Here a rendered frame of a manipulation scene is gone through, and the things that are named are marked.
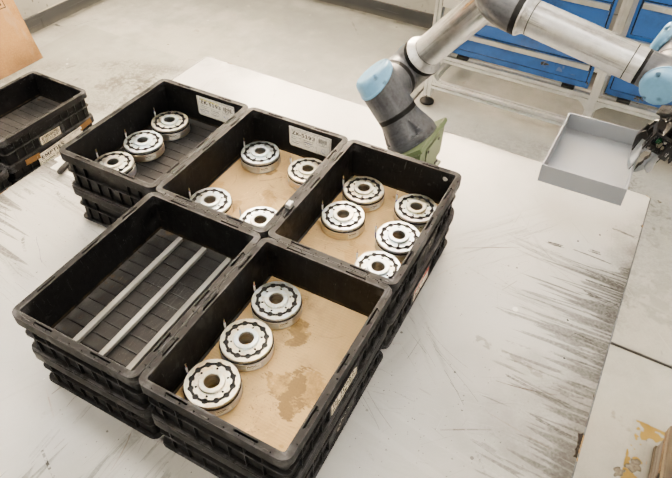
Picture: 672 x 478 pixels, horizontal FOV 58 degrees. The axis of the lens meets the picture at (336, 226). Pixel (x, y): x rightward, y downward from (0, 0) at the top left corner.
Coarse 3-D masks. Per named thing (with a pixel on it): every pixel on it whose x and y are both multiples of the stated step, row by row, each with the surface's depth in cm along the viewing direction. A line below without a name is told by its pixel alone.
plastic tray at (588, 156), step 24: (576, 120) 165; (600, 120) 162; (552, 144) 154; (576, 144) 162; (600, 144) 162; (624, 144) 161; (552, 168) 147; (576, 168) 154; (600, 168) 154; (624, 168) 154; (600, 192) 144; (624, 192) 141
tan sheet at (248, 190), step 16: (240, 160) 161; (288, 160) 161; (224, 176) 156; (240, 176) 156; (256, 176) 156; (272, 176) 156; (240, 192) 151; (256, 192) 151; (272, 192) 152; (288, 192) 152; (240, 208) 147
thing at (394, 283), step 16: (352, 144) 151; (368, 144) 150; (336, 160) 145; (416, 160) 146; (320, 176) 141; (304, 192) 136; (432, 224) 130; (288, 240) 125; (416, 240) 126; (320, 256) 122; (416, 256) 125; (368, 272) 119; (400, 272) 119
